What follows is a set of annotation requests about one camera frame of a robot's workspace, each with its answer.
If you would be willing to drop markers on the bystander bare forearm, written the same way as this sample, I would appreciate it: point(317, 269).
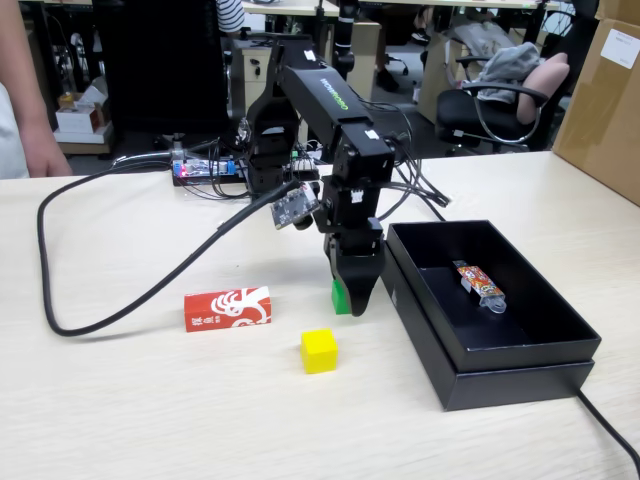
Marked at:
point(20, 60)

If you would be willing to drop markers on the black office chair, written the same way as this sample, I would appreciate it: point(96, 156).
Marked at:
point(455, 112)

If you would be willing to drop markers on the large brown cardboard box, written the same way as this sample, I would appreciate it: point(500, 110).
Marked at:
point(600, 125)

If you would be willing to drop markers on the lit motor controller board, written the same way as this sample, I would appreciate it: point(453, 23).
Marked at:
point(205, 167)

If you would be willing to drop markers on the flat white box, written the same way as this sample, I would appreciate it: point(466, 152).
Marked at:
point(82, 137)

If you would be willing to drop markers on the grey garment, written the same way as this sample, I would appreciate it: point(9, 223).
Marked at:
point(510, 65)

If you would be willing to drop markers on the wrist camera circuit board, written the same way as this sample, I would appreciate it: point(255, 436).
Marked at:
point(295, 207)

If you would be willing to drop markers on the green cube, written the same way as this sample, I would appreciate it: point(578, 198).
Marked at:
point(340, 300)

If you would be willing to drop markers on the black vertical pole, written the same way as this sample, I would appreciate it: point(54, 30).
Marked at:
point(344, 45)

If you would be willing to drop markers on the white cardboard box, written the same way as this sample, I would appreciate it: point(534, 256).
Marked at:
point(75, 117)

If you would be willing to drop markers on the small brown cardboard box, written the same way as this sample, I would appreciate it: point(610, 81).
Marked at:
point(620, 9)

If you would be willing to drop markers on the small patterned wrapped tube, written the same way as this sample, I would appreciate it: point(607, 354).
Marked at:
point(477, 282)

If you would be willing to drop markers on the bystander bare hand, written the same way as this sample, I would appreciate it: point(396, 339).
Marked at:
point(47, 155)

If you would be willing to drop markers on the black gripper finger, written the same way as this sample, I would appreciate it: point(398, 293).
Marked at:
point(361, 280)
point(332, 262)

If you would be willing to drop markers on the red box white pattern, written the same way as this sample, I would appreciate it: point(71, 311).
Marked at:
point(200, 315)

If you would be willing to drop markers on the black cardboard box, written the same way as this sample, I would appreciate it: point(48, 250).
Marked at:
point(550, 310)

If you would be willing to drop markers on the black open box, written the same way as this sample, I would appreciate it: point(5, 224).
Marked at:
point(500, 387)

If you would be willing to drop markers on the pink cushion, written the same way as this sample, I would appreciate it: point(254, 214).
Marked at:
point(542, 85)

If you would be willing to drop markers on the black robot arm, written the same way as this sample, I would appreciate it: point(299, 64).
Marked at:
point(325, 95)

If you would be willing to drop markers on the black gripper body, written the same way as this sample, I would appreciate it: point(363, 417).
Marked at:
point(355, 242)

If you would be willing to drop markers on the yellow cube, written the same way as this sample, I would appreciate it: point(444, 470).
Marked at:
point(320, 352)

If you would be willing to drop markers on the bystander white shirt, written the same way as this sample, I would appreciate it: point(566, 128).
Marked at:
point(10, 140)

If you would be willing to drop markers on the striped shirt person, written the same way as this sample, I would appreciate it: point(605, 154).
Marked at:
point(229, 15)

